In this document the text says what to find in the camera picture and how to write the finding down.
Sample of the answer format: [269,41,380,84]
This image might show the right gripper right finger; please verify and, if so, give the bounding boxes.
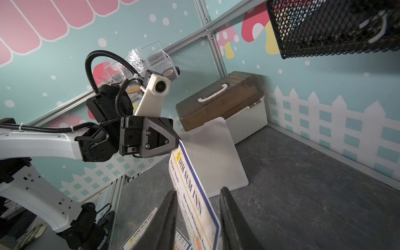
[219,187,265,250]

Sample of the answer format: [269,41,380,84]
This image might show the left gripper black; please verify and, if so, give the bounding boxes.
[119,116,180,158]

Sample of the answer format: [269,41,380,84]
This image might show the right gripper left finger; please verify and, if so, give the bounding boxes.
[133,190,178,250]

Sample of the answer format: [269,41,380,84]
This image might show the dim sum menu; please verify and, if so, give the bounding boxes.
[121,204,192,250]
[168,140,221,250]

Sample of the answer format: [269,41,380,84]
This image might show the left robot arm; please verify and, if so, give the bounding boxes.
[1,50,180,250]

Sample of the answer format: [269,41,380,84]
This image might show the clear plastic labelled bag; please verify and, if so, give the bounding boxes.
[125,49,150,74]

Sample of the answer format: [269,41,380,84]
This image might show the brown lid storage box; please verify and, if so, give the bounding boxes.
[176,71,268,144]

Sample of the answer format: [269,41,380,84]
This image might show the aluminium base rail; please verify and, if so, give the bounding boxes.
[106,175,139,250]

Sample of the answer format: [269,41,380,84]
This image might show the black mesh wall basket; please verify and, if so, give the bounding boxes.
[266,0,400,59]

